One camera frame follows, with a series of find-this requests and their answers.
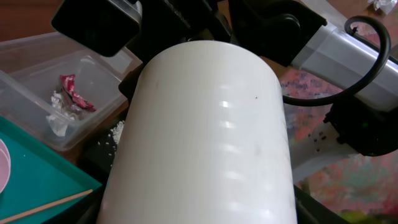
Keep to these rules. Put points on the red snack wrapper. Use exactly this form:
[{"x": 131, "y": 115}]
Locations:
[{"x": 70, "y": 104}]

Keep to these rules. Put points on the white cup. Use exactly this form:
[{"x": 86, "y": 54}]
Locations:
[{"x": 228, "y": 203}]

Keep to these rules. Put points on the teal plastic tray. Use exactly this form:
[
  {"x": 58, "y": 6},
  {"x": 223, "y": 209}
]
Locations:
[{"x": 39, "y": 175}]

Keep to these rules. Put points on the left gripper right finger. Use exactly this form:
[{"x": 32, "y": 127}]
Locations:
[{"x": 310, "y": 211}]

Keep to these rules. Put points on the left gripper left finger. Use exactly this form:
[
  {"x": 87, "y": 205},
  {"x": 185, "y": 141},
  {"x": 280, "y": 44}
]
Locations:
[{"x": 85, "y": 211}]

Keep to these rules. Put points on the pile of rice grains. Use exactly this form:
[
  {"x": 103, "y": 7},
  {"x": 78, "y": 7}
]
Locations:
[{"x": 116, "y": 133}]

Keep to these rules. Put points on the wooden chopstick upper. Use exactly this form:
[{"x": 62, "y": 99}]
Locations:
[{"x": 46, "y": 206}]

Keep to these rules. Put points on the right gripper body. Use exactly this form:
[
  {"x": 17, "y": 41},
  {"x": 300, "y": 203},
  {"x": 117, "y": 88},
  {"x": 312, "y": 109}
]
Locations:
[{"x": 276, "y": 30}]

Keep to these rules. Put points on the clear plastic bin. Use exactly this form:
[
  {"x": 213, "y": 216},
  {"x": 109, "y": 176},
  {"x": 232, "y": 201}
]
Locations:
[{"x": 30, "y": 73}]

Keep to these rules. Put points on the black tray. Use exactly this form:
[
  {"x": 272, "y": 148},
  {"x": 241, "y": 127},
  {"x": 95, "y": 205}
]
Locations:
[{"x": 99, "y": 151}]

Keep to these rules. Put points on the large white plate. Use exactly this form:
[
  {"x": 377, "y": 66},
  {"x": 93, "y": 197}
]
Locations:
[{"x": 5, "y": 166}]

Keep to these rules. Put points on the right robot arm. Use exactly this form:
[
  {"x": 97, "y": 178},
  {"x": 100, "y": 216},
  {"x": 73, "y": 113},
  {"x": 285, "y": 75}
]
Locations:
[{"x": 342, "y": 93}]

